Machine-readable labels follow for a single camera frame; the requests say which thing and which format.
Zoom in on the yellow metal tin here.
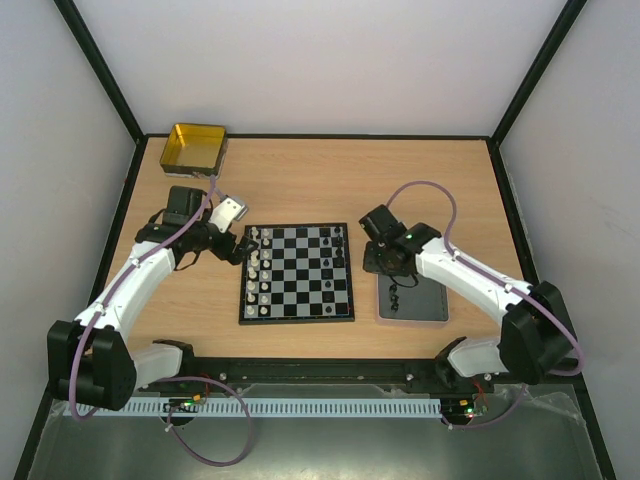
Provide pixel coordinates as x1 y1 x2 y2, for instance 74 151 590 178
159 123 228 178

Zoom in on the black frame post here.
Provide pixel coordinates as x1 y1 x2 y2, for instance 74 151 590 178
52 0 146 146
492 0 589 146

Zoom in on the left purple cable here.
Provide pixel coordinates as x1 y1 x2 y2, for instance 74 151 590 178
68 175 226 421

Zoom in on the black frame post right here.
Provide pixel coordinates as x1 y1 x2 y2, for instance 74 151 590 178
492 0 589 146

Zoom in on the black and grey chessboard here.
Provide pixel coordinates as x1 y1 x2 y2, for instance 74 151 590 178
238 222 355 325

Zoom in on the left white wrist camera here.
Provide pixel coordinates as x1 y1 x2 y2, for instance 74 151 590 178
208 196 248 233

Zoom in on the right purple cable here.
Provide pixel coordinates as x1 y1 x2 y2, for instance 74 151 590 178
385 180 586 377

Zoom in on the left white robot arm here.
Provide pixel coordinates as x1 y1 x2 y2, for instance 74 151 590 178
47 186 257 421

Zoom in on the pink tray of black pieces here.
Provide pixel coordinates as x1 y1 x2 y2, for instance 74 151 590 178
376 275 449 327

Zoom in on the black frame post left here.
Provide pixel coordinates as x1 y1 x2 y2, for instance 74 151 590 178
52 0 146 146

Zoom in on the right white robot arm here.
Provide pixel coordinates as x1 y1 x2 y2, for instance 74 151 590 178
359 205 577 392

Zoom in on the white slotted cable duct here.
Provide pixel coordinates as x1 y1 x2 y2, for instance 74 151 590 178
96 397 441 419

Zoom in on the purple cable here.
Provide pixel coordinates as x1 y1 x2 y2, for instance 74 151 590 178
68 175 226 421
385 180 586 377

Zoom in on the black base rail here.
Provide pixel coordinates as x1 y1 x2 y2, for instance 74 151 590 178
171 357 494 398

